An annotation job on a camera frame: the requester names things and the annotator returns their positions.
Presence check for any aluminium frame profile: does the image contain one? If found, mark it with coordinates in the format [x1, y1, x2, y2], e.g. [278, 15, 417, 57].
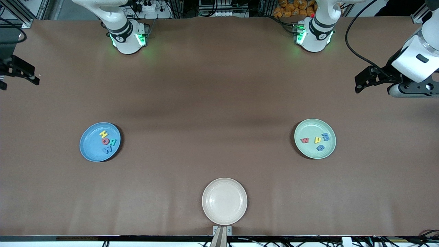
[412, 0, 439, 24]
[0, 0, 48, 28]

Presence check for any green plate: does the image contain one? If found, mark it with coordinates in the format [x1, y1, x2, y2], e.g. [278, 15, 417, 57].
[294, 119, 337, 160]

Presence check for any cream plate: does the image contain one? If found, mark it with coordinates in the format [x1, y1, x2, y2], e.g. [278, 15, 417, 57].
[202, 178, 248, 226]

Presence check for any white power strip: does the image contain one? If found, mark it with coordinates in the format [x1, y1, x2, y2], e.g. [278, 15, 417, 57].
[132, 0, 172, 19]

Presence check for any grey electronics rack box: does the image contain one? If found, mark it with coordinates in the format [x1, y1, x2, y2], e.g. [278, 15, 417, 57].
[198, 0, 249, 17]

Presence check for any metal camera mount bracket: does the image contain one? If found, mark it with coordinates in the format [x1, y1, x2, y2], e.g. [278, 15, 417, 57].
[213, 226, 232, 247]

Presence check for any black table edge rail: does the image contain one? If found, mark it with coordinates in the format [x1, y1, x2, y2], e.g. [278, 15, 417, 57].
[0, 235, 439, 242]

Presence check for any orange snack bag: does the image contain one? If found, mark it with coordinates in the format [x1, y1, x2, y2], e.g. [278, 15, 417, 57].
[273, 0, 318, 18]

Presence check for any blue plate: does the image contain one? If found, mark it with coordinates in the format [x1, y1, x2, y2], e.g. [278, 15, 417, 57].
[79, 122, 121, 162]

